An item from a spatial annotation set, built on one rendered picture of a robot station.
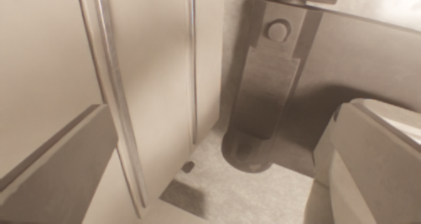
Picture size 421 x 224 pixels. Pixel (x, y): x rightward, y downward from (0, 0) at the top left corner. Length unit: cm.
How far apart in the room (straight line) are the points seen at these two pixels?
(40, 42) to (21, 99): 5
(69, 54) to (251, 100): 45
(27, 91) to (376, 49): 57
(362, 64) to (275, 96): 21
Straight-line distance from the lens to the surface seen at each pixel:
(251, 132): 62
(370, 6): 71
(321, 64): 54
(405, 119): 48
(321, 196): 43
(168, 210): 113
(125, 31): 27
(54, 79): 22
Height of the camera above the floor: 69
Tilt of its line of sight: 53 degrees down
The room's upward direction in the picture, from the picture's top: 137 degrees counter-clockwise
